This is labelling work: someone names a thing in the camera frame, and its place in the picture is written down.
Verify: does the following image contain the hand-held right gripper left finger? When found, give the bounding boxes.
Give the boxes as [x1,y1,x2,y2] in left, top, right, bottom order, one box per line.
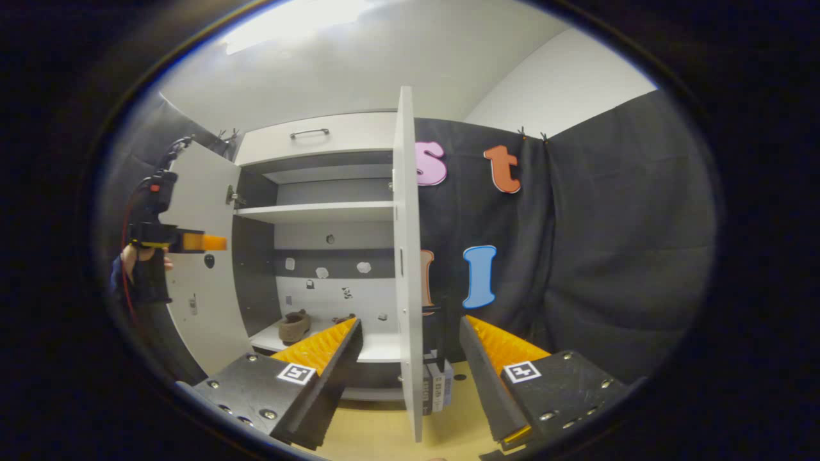
[176,318,364,451]

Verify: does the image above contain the white cabinet shelf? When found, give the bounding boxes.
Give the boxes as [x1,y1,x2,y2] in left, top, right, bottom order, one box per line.
[236,202,395,223]

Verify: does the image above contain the small boxes beside cabinet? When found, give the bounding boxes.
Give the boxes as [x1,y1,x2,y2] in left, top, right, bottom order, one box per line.
[423,359,455,416]

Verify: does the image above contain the white and grey shoe cabinet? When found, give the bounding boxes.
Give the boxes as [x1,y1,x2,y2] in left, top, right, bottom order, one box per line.
[163,86,425,442]

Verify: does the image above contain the black backdrop cloth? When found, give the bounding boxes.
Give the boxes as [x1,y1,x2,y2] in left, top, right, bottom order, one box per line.
[96,90,718,385]

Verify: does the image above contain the white cabinet door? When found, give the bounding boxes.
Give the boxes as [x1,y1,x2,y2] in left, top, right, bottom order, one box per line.
[392,86,425,442]
[163,141,254,377]

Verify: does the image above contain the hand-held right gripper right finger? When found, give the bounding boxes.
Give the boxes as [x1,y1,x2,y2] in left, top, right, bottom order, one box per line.
[458,315,641,452]

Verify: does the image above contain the white cabinet drawer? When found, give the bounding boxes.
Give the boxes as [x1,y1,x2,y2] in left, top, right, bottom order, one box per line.
[234,112,398,167]

